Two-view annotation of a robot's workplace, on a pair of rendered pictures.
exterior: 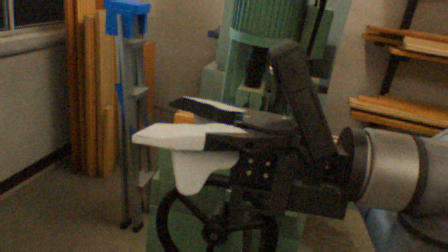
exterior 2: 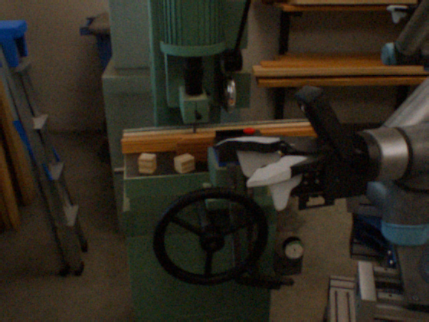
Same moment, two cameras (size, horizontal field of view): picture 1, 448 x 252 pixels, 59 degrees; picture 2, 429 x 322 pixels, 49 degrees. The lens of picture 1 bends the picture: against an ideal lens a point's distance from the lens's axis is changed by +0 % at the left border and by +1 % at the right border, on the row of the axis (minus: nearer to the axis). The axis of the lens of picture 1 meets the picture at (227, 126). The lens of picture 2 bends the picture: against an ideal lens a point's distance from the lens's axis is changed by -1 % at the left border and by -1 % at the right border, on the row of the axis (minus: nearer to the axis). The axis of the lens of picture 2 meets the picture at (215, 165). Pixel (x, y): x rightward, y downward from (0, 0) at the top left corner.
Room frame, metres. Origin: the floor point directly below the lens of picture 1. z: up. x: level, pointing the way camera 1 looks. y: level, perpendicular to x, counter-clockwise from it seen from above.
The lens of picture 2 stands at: (-0.18, 0.23, 1.51)
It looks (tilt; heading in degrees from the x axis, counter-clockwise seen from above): 27 degrees down; 345
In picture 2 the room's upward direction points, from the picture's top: straight up
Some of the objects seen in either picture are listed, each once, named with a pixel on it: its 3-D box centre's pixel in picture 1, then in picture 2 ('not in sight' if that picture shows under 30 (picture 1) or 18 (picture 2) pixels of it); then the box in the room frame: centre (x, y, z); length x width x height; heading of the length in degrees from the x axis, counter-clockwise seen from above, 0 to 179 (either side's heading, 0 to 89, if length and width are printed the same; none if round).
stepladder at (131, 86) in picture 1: (131, 120); (39, 156); (1.85, 0.49, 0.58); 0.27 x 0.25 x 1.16; 81
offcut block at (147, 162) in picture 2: not in sight; (147, 163); (0.99, 0.11, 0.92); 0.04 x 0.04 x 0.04; 62
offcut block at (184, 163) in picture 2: not in sight; (184, 163); (0.97, 0.01, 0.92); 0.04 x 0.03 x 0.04; 114
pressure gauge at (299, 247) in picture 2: not in sight; (293, 248); (0.86, -0.28, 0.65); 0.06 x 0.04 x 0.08; 84
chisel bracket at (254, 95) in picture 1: (250, 98); (194, 105); (1.11, -0.05, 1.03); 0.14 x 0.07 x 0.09; 174
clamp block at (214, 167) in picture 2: not in sight; (237, 170); (0.89, -0.12, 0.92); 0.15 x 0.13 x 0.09; 84
